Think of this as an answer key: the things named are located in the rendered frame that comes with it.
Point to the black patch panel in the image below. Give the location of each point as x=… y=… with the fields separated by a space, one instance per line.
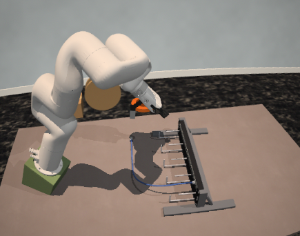
x=198 y=182

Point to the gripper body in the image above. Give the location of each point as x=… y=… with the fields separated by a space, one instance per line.
x=150 y=97

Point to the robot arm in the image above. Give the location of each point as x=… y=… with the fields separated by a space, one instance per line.
x=60 y=93

